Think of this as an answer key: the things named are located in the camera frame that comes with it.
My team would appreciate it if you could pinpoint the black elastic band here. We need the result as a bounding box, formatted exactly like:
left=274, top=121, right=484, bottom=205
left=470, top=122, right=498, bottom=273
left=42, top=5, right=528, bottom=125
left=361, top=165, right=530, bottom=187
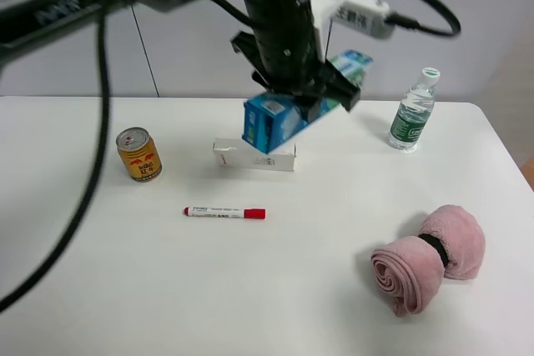
left=418, top=233, right=450, bottom=268

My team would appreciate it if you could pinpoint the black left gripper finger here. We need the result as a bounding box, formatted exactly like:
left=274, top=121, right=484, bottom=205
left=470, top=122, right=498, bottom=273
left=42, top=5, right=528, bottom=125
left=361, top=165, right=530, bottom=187
left=310, top=61, right=360, bottom=112

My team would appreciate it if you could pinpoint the clear water bottle green label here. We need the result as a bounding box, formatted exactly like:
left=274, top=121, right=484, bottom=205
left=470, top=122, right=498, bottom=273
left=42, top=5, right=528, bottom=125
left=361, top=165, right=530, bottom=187
left=388, top=68, right=441, bottom=152

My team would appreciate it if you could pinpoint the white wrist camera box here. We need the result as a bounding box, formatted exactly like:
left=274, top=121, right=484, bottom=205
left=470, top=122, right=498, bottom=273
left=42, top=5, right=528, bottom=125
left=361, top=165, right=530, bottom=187
left=310, top=0, right=394, bottom=62

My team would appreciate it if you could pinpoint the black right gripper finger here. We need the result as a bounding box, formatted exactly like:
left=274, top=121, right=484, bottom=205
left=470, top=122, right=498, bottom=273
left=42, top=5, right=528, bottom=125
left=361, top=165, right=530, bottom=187
left=294, top=96, right=320, bottom=123

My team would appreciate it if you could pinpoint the yellow Red Bull can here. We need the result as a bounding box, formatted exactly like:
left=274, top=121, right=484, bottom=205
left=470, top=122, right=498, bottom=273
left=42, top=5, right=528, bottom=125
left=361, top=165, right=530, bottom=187
left=116, top=127, right=163, bottom=183

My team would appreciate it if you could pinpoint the rolled pink towel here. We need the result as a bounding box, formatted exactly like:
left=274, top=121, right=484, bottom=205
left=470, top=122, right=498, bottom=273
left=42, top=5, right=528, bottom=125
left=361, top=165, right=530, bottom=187
left=370, top=205, right=486, bottom=317

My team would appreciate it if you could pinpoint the white cardboard box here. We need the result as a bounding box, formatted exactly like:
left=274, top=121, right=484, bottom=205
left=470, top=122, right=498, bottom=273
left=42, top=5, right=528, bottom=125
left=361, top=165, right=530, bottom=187
left=212, top=138, right=296, bottom=172

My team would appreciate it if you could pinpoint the blue Darlie toothpaste box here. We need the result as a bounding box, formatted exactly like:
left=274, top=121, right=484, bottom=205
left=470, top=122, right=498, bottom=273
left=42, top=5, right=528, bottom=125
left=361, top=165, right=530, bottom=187
left=242, top=49, right=374, bottom=153

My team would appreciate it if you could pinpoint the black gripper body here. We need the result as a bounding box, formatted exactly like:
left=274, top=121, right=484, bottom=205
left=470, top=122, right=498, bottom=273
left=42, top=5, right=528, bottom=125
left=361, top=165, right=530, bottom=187
left=231, top=0, right=325, bottom=96

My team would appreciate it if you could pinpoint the red whiteboard marker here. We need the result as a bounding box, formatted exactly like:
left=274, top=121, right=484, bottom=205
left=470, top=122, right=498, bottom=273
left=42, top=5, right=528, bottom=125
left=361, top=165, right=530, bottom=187
left=183, top=207, right=266, bottom=220

